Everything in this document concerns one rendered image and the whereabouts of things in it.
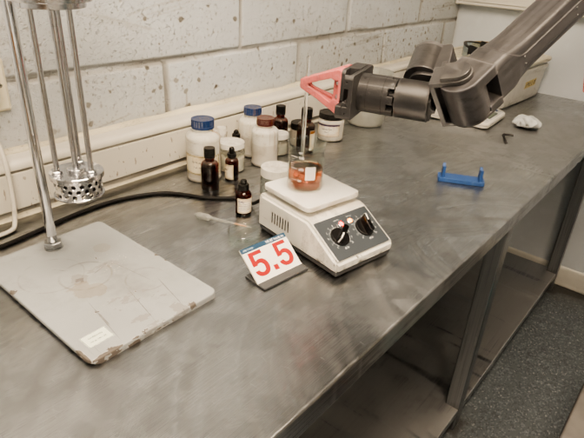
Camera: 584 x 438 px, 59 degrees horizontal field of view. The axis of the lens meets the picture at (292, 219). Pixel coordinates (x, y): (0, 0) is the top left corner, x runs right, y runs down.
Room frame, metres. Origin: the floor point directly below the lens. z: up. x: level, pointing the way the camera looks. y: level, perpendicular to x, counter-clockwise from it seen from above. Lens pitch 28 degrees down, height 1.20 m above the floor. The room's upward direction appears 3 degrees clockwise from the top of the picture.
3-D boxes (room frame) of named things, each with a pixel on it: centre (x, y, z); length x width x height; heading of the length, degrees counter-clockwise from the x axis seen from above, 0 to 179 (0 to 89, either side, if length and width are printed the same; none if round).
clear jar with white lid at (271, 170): (0.91, 0.04, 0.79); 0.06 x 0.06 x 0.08
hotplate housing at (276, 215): (0.79, -0.05, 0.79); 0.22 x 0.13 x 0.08; 41
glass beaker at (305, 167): (0.81, -0.02, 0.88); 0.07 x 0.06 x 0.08; 57
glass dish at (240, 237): (0.76, 0.08, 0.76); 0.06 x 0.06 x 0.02
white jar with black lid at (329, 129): (1.33, -0.09, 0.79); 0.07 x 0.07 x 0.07
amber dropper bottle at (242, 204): (0.87, 0.09, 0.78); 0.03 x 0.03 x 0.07
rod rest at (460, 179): (1.08, -0.37, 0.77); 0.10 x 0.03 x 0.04; 79
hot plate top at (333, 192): (0.81, -0.03, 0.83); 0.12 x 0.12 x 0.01; 41
